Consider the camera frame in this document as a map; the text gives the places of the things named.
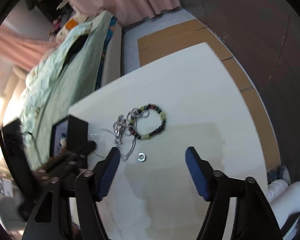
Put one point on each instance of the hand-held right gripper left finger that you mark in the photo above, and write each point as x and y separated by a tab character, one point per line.
107	175

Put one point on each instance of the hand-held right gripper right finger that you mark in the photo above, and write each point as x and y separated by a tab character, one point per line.
197	175

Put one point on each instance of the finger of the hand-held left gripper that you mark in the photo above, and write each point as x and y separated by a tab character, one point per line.
88	146

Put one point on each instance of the black gift box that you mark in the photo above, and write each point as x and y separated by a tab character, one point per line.
77	130

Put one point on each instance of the blue jeans leg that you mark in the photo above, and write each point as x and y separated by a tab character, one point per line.
277	172

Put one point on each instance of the white shoe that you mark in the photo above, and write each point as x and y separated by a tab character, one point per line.
290	205
277	188

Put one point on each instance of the cream padded headboard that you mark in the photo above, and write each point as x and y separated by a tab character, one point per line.
5	97

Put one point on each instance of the bed with green bedding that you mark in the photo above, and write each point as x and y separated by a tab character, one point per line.
72	60

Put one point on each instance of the flat cardboard sheets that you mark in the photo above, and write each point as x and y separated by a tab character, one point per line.
245	75

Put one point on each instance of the tied-back pink curtain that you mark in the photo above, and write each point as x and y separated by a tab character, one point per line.
17	47

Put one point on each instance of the orange box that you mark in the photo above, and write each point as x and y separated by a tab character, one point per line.
70	25

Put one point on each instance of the pile of plush toys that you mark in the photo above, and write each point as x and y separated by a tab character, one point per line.
60	22

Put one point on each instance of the white table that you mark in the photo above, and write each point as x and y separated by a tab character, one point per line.
252	42

